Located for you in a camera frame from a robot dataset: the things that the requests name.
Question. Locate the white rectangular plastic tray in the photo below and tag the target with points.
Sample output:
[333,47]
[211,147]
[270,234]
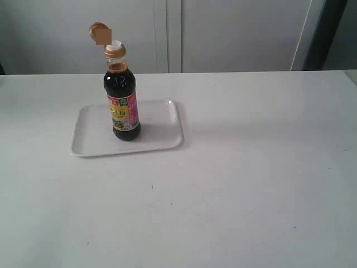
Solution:
[160,130]

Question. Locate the dark soy sauce bottle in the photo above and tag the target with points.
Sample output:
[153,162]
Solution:
[119,84]

